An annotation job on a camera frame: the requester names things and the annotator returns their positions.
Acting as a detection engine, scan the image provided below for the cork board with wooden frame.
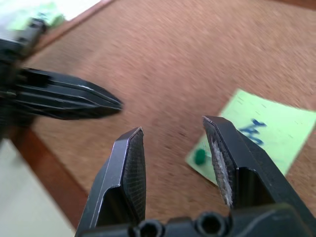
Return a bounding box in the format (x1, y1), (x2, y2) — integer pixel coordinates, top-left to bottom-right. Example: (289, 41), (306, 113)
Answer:
(9, 0), (316, 232)

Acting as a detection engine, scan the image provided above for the green note with blue writing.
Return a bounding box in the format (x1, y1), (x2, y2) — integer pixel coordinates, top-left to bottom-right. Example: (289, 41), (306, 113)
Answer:
(185, 88), (316, 186)

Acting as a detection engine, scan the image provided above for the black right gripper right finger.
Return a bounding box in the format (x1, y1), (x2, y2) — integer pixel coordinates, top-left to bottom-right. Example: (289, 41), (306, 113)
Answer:
(202, 116), (314, 219)

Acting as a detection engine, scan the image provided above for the green pushpin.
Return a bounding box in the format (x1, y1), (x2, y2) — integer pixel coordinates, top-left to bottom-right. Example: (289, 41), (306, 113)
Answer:
(194, 149), (206, 166)

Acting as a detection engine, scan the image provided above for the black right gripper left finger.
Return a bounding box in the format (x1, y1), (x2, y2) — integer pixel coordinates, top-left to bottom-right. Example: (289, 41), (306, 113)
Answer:
(75, 127), (147, 235)

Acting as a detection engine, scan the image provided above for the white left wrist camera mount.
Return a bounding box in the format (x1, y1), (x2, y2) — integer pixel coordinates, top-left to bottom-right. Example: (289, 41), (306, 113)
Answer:
(0, 23), (32, 43)

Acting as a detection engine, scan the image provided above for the green sticky note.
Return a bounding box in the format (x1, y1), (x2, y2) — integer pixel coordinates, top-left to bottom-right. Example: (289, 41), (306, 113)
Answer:
(7, 1), (66, 32)

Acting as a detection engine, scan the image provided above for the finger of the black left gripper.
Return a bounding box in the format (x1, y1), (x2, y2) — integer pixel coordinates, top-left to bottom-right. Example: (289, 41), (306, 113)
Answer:
(13, 93), (123, 121)
(22, 68), (123, 108)

